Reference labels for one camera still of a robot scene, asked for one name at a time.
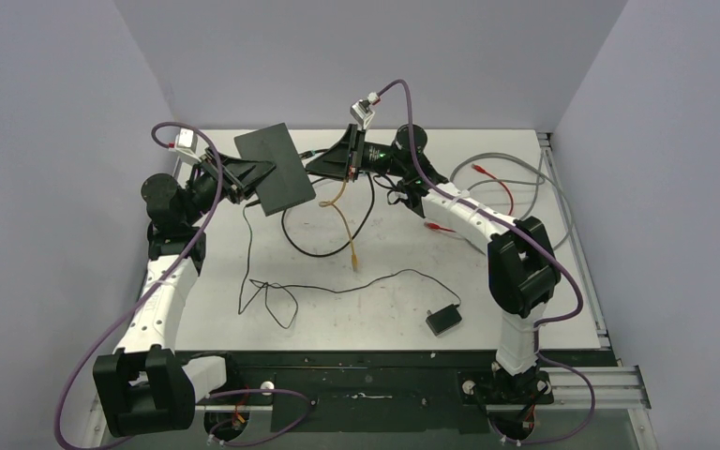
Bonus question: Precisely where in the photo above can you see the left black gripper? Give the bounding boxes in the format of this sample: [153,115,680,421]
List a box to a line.
[182,148,277,226]

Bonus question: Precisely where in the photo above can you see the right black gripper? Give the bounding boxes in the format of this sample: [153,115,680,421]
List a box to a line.
[304,127,406,184]

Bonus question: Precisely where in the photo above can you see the black ethernet cable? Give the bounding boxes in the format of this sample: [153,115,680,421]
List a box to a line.
[280,148,398,259]

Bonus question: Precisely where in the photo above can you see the yellow ethernet cable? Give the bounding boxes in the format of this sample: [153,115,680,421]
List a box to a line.
[319,180,361,271]

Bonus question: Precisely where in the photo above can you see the black network switch box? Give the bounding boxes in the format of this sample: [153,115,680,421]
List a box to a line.
[233,123,316,217]

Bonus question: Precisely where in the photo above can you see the red ethernet cable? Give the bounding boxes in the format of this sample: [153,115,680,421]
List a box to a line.
[424,162,516,237]

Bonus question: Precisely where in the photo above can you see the thin black power cord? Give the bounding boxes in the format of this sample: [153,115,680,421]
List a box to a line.
[236,201,463,330]

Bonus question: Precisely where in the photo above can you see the grey ethernet cable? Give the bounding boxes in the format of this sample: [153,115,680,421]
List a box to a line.
[449,151,578,252]

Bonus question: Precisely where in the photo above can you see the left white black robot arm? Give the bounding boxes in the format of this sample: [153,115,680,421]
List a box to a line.
[93,154,276,438]

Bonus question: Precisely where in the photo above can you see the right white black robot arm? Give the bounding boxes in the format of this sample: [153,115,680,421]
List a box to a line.
[306,125,562,403]

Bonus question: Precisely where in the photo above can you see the black power adapter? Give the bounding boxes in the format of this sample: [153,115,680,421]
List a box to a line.
[426,304,462,337]

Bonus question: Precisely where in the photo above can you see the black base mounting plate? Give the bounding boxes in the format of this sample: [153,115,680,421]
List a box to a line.
[202,350,615,442]

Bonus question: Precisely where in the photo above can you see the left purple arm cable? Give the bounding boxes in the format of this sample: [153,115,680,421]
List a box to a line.
[53,123,315,450]

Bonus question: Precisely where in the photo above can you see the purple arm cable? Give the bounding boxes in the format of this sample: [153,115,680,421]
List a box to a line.
[53,123,315,450]
[366,79,597,448]

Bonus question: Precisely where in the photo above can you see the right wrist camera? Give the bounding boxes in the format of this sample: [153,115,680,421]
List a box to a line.
[350,92,381,131]

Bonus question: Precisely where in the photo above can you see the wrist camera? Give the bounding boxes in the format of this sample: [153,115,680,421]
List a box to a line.
[169,127,200,166]
[350,92,381,131]

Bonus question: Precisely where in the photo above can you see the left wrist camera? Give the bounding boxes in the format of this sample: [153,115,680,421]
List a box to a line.
[169,127,200,166]

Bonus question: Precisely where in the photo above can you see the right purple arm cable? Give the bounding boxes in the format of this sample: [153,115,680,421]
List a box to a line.
[366,79,597,448]

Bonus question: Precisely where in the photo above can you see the aluminium front rail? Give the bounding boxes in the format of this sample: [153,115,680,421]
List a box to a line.
[91,365,652,413]

